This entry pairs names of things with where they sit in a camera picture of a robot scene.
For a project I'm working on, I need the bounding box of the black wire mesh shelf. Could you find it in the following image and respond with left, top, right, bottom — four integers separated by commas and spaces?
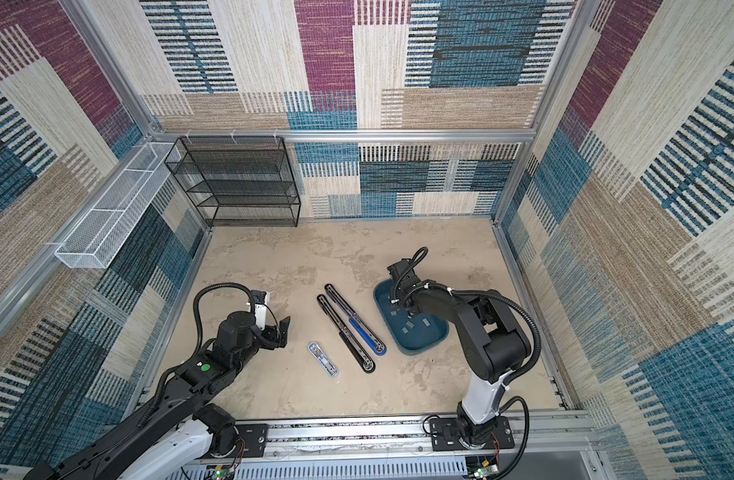
164, 136, 301, 227

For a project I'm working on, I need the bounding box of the aluminium mounting rail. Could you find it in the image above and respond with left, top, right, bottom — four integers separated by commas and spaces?
90, 410, 602, 480

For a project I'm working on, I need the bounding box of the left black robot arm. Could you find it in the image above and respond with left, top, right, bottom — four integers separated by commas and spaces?
25, 282, 291, 479

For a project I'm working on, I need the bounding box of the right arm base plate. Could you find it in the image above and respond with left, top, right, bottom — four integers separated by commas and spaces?
425, 416, 515, 451

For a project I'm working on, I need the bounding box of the black stapler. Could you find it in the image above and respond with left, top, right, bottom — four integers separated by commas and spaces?
317, 294, 376, 374

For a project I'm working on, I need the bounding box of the white wire mesh basket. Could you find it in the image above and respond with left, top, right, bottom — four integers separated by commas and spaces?
55, 142, 172, 269

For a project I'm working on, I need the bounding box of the teal plastic tray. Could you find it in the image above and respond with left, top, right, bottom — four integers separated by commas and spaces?
373, 280, 449, 356

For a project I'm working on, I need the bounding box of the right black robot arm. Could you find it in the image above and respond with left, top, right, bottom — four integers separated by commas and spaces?
388, 247, 542, 448

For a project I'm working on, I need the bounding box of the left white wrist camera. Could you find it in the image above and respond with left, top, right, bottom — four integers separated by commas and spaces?
251, 290, 268, 329

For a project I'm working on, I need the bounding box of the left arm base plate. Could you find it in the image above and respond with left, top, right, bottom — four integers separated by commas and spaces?
225, 423, 269, 460

